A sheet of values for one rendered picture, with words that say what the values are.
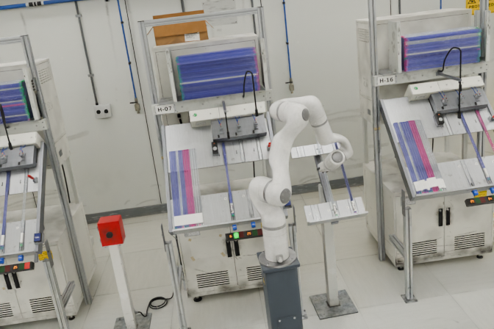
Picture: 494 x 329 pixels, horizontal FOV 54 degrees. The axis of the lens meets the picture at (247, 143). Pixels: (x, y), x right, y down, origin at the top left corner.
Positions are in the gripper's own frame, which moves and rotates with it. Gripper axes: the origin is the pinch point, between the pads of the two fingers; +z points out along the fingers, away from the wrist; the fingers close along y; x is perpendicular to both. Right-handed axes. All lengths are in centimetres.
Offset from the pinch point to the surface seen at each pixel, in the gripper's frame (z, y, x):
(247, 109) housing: 16, 37, -49
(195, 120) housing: 17, 70, -47
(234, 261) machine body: 59, 58, 41
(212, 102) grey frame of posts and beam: 18, 58, -58
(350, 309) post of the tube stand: 44, -8, 83
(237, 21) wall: 122, 19, -170
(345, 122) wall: 174, -75, -75
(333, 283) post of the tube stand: 40, 0, 65
